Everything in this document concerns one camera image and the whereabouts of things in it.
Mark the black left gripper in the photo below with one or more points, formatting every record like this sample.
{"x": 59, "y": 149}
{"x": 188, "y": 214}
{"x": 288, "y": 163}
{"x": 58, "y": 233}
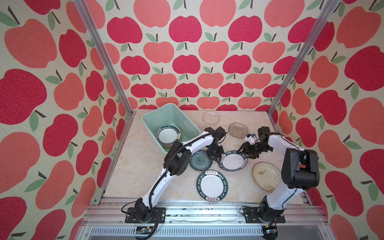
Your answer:
{"x": 219, "y": 155}

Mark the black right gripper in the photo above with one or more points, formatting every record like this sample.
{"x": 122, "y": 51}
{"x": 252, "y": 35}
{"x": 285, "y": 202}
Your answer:
{"x": 245, "y": 146}

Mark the green red rimmed white plate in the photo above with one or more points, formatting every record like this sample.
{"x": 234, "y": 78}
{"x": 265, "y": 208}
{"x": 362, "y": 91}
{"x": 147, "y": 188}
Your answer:
{"x": 169, "y": 135}

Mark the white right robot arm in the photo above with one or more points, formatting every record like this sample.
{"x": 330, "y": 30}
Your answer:
{"x": 300, "y": 171}

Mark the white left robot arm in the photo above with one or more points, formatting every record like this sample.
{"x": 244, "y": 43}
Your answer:
{"x": 175, "y": 164}

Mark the mint green plastic bin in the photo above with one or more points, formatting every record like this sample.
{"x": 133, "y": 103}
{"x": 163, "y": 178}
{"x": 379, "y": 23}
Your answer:
{"x": 168, "y": 124}

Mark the blue green patterned plate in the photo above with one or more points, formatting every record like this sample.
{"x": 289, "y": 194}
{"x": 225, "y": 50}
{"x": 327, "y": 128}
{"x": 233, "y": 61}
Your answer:
{"x": 200, "y": 161}

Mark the smoky glass dotted plate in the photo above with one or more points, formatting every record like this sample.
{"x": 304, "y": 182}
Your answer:
{"x": 238, "y": 130}

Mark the dark green lettered rim plate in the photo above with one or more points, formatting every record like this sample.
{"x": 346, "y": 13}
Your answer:
{"x": 212, "y": 185}

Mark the cream plate with grass motif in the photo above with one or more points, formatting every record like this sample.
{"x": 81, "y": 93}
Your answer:
{"x": 267, "y": 176}

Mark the clear ribbed glass plate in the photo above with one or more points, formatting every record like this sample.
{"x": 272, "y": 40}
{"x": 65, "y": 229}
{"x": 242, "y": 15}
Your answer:
{"x": 211, "y": 118}

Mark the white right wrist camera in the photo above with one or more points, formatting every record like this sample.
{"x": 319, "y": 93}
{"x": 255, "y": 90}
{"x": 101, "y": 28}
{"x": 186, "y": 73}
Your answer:
{"x": 251, "y": 139}

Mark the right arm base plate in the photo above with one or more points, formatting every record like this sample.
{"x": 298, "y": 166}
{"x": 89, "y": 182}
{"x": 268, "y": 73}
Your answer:
{"x": 257, "y": 215}

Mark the aluminium front rail frame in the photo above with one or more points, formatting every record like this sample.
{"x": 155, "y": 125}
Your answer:
{"x": 189, "y": 220}

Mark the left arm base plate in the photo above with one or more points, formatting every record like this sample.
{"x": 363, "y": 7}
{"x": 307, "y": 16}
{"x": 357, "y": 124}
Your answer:
{"x": 135, "y": 217}

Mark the right aluminium corner post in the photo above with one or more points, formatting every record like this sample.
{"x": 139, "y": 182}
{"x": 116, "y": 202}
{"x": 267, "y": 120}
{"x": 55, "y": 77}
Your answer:
{"x": 319, "y": 24}

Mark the aluminium corner post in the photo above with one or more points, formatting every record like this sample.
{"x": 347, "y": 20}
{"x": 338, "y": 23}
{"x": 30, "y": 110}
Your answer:
{"x": 87, "y": 18}
{"x": 319, "y": 24}

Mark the left aluminium corner post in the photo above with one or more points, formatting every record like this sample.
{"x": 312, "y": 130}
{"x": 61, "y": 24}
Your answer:
{"x": 87, "y": 18}

